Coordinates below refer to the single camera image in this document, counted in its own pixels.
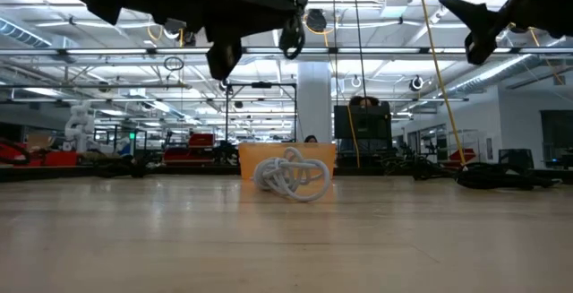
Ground white USB-C cable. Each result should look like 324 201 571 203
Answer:
252 146 332 203

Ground black round ceiling fixture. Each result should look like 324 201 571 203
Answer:
304 8 329 34

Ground white building column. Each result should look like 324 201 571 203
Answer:
296 61 334 144

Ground red tool cart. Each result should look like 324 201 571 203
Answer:
162 132 217 165

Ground red and white sign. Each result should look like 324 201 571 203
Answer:
449 147 477 166

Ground orange plastic bin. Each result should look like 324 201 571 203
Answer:
237 142 338 181

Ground black plastic crate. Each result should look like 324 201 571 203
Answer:
498 148 535 170

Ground black monitor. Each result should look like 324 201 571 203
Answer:
333 104 394 142

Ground black tangled equipment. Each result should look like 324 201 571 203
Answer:
380 142 454 182

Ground red low equipment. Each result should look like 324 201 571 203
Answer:
0 137 80 168

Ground black looped cable bundle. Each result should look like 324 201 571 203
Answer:
278 0 311 61

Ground long yellow hanging cable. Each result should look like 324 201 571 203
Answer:
415 0 469 168

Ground long black hanging cable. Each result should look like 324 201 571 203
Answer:
350 0 369 102

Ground black aluminium table frame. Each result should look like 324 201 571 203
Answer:
0 165 573 183

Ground short yellow cable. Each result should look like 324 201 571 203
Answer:
346 104 362 169

